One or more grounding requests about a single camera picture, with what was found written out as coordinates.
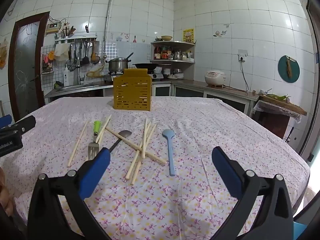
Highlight white rice cooker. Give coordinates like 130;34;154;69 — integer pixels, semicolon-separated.
205;70;227;87

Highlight metal utensil rack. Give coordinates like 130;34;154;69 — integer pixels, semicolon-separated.
54;33;98;44

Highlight wall control box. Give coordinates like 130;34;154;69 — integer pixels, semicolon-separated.
46;22;62;34

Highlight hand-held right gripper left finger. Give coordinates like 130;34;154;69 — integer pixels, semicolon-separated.
27;147;111;240

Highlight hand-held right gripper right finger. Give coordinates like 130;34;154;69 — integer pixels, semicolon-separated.
211;146;294;240

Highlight kitchen counter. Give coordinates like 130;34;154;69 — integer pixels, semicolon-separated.
44;79;260;105

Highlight white soap bottle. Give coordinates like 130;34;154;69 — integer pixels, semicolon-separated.
63;65;71;87

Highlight black power cable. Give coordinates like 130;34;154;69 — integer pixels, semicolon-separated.
223;59;250;92

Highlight black-handled metal spoon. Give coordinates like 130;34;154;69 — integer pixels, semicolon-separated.
109;130;132;153

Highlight wooden cutting board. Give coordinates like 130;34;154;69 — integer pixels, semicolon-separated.
259;94;307;116

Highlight brown glass door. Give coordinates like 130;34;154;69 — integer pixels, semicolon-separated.
7;11;50;122

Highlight gas stove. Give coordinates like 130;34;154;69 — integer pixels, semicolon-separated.
104;71;164;82

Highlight metal wall pipe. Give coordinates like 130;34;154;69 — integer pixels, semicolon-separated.
104;0;117;55

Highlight plastic-covered side table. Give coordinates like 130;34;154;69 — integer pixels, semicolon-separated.
254;100;302;140

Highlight person's left hand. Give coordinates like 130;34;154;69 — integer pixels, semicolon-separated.
0;167;14;217

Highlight corner wall shelf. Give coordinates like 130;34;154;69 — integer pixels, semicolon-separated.
150;41;195;80

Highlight round green cutting board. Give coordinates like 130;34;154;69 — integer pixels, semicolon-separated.
278;55;300;82

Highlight steel cooking pot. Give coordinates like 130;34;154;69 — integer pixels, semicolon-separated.
105;52;134;73

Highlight blue plastic spoon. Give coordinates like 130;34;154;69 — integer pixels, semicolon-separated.
162;129;176;176

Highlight black hanging spatula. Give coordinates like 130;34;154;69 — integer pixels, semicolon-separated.
82;40;90;65

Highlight steel sink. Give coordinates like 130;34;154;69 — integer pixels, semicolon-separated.
54;82;100;92

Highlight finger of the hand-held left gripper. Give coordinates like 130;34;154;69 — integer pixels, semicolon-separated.
10;116;37;133
0;114;12;128

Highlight yellow wall poster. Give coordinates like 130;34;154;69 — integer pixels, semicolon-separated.
183;28;194;43

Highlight green-handled fork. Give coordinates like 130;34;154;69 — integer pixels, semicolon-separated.
87;121;102;161

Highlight yellow utensil holder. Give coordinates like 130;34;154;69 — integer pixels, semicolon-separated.
113;69;152;112

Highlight wire grid panel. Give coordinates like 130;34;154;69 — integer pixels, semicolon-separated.
41;45;55;75

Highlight floral tablecloth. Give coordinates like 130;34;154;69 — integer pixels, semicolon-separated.
0;96;310;240

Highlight white hanging cloth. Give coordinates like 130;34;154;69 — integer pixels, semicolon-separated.
54;44;69;62

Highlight wooden chopstick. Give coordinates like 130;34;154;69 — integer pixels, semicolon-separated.
130;124;157;186
67;120;90;167
96;115;112;144
105;127;167;165
142;117;148;158
98;124;109;147
125;122;152;180

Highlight black wok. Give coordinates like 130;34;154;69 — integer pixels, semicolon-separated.
132;62;158;71

